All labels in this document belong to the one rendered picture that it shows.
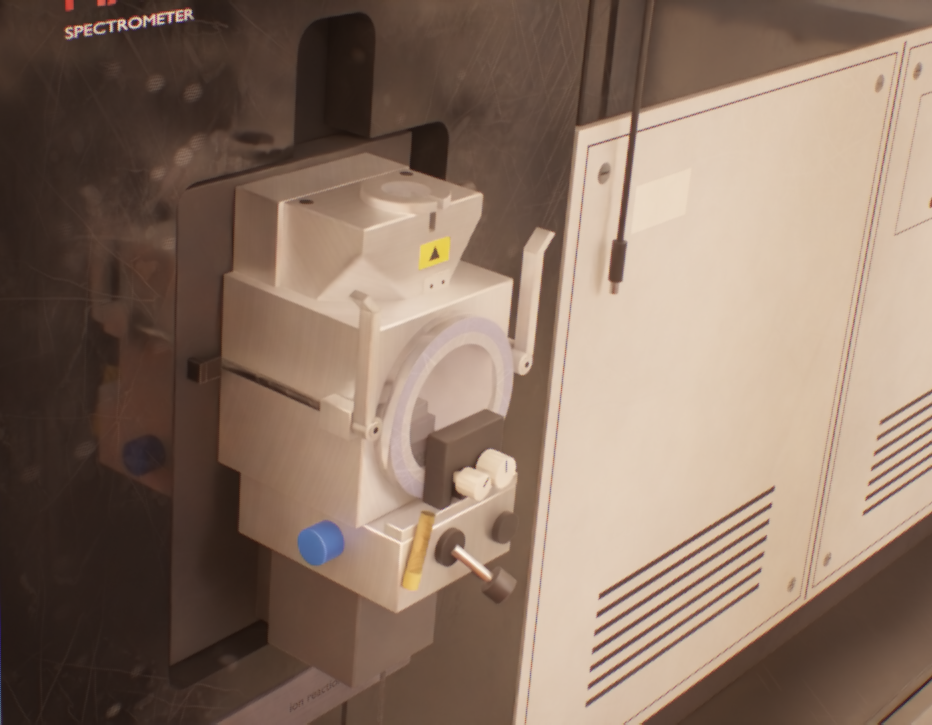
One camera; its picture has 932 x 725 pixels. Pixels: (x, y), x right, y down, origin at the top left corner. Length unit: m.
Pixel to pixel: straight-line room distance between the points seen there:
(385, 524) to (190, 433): 0.11
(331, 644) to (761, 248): 0.48
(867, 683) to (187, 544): 0.81
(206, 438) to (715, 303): 0.45
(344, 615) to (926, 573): 0.95
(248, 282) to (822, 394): 0.67
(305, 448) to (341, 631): 0.11
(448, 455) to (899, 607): 0.92
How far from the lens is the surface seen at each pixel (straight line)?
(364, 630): 0.86
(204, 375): 0.82
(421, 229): 0.79
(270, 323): 0.80
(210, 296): 0.82
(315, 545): 0.81
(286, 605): 0.89
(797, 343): 1.32
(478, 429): 0.81
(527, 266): 0.83
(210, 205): 0.80
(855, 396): 1.44
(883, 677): 1.56
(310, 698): 0.97
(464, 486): 0.80
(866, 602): 1.66
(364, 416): 0.76
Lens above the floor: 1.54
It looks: 23 degrees down
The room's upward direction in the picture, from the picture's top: 5 degrees clockwise
